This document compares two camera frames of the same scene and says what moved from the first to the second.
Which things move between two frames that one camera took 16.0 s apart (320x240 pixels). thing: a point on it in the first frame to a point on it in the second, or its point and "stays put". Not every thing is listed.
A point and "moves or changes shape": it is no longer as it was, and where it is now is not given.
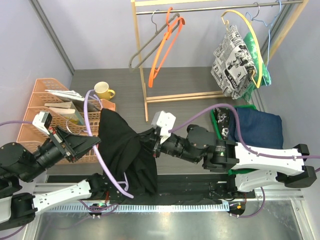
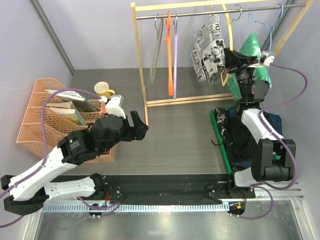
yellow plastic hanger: (226, 23) to (231, 44)
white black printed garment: (234, 63) to (208, 53)
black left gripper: (76, 145) to (137, 132)
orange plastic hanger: (172, 34) to (170, 88)
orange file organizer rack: (27, 135) stays put
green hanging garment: (265, 80) stays put
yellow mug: (102, 91) stays put
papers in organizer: (73, 105) stays put
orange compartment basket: (62, 121) to (89, 118)
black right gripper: (150, 139) to (234, 59)
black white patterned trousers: (222, 115) stays put
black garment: (126, 153) to (241, 145)
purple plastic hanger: (116, 185) to (175, 47)
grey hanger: (157, 38) moves or changes shape
